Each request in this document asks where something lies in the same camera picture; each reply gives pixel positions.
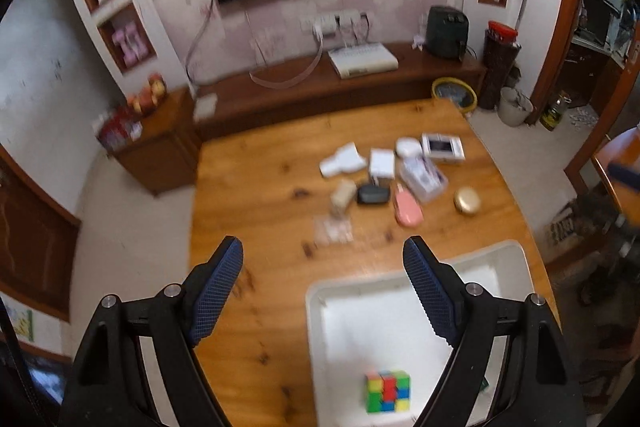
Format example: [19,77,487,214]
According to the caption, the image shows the clear plastic box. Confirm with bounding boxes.
[397,155,449,204]

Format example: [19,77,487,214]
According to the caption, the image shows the white cone-shaped object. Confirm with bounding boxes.
[319,143,368,180]

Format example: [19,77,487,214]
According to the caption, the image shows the dark oval case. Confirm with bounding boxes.
[356,183,391,206]

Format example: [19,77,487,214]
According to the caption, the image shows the black air fryer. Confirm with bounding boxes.
[425,5,469,60]

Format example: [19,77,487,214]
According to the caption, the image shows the gold oval case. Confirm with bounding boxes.
[453,188,482,215]

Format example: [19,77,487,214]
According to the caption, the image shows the clear plastic bag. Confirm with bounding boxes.
[314,214,353,245]

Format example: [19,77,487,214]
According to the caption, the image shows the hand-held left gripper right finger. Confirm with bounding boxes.
[402,235,586,427]

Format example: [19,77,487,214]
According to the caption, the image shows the white plastic bin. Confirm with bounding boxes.
[305,239,543,427]

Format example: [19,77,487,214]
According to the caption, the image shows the small beige box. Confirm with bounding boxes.
[332,179,357,215]

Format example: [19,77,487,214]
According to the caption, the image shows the wooden chair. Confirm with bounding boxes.
[565,127,640,228]

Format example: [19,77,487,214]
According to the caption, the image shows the long wooden television cabinet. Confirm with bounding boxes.
[192,42,488,142]

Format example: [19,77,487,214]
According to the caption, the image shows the wooden side cabinet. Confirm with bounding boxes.
[107,87,201,198]

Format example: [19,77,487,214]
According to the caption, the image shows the white wall outlets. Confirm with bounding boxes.
[300,8,373,38]

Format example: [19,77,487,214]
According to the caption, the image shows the multicoloured puzzle cube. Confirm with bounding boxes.
[364,369,412,415]

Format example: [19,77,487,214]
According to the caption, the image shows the white flat ribbon cable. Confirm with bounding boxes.
[250,27,326,88]

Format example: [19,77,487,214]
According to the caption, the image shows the white oval case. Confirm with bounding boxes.
[395,137,425,158]

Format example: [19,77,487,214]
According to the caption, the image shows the yellow-rimmed waste bin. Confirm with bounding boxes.
[431,77,478,115]

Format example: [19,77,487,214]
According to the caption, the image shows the pink plastic object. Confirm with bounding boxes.
[393,184,425,228]

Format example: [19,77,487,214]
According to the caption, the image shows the wooden door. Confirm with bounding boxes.
[0,147,81,323]

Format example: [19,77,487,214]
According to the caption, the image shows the wooden door frame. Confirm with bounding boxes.
[530,0,588,110]

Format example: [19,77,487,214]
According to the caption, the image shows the pink boxes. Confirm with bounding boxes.
[111,22,151,65]

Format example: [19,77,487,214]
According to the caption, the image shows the red printed boxes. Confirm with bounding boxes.
[92,104,143,152]

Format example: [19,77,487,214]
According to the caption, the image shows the pile of red fruit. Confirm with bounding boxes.
[126,74,168,116]

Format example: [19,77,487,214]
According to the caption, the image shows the green bottle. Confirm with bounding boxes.
[540,91,572,132]

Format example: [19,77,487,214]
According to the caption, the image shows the colourful wall picture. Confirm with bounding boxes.
[0,302,33,343]

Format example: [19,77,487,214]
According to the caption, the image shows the white set-top box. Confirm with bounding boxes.
[327,43,400,80]

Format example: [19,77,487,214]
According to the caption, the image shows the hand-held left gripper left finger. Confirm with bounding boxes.
[60,235,246,427]

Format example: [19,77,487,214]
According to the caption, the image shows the tall dark red-lidded jar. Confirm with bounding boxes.
[482,21,522,110]

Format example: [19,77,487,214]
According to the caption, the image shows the white bucket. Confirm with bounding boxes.
[500,86,535,128]

